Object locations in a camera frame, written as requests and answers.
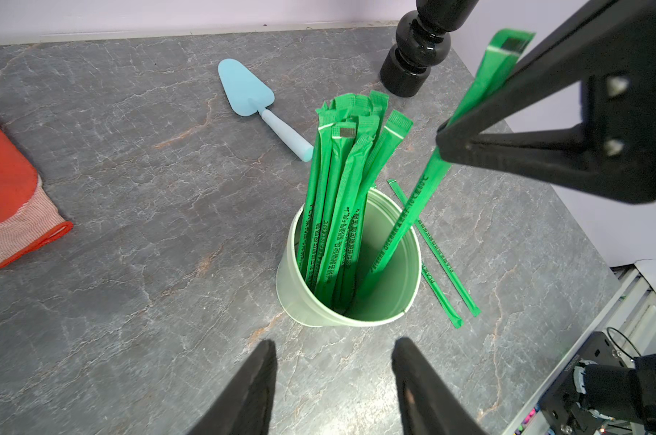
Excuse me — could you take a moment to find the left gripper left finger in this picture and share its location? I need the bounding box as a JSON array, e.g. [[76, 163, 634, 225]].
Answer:
[[188, 340, 277, 435]]

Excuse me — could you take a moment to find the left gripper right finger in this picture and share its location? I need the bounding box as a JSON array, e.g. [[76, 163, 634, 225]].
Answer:
[[391, 337, 485, 435]]

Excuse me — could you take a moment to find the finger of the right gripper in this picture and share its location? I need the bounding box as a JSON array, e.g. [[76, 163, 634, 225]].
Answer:
[[436, 124, 656, 204], [437, 1, 656, 143]]

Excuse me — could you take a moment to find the green straw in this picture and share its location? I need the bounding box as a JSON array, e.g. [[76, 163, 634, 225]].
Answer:
[[356, 28, 536, 297], [422, 263, 464, 329], [386, 178, 482, 318]]

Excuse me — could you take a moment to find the light green metal cup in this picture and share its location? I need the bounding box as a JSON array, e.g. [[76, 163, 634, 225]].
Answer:
[[275, 188, 422, 327]]

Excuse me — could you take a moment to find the bundle of green wrapped straws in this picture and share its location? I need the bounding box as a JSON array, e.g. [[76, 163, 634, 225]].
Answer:
[[295, 91, 413, 313]]

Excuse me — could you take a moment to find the green plant in black pot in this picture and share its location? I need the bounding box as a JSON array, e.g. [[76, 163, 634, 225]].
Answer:
[[380, 0, 478, 98]]

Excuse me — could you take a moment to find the red work glove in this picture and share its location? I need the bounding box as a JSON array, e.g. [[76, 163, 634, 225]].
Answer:
[[0, 129, 74, 269]]

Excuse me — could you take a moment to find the light blue garden trowel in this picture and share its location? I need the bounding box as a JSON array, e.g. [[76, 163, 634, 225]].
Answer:
[[217, 58, 314, 162]]

